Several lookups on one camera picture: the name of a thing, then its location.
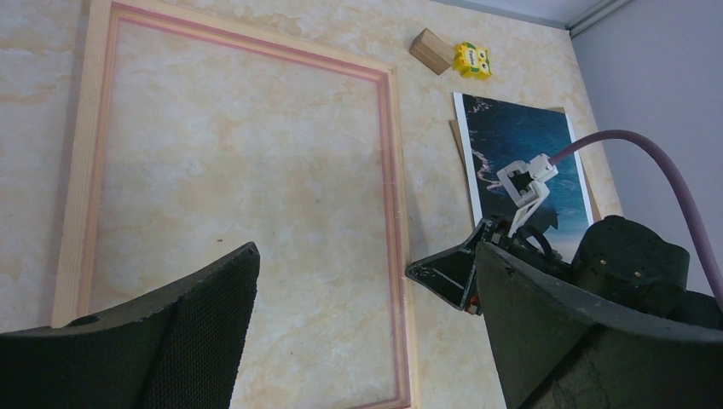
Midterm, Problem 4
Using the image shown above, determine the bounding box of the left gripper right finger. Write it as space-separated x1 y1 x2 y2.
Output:
476 244 722 408

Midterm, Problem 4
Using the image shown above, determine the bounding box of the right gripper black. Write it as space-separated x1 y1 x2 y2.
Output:
405 219 571 315

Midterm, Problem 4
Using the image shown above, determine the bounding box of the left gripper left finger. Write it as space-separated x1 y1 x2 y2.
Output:
1 242 260 408

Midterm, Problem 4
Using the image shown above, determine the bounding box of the wooden picture frame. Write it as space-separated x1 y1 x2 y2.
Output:
51 1 419 408

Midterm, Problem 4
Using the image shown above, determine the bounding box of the blue landscape photo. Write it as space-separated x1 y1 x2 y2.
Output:
454 93 593 262

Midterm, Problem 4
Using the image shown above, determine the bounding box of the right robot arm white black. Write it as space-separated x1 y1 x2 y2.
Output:
405 216 722 330

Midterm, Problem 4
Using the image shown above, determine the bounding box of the yellow toy block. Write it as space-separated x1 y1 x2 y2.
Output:
452 42 492 80

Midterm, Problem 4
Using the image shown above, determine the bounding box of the small wooden block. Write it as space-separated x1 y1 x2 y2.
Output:
408 28 455 76

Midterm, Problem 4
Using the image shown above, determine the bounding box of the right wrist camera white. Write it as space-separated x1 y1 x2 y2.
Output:
496 153 558 238

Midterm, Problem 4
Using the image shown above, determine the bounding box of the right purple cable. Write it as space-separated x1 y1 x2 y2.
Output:
548 130 723 312

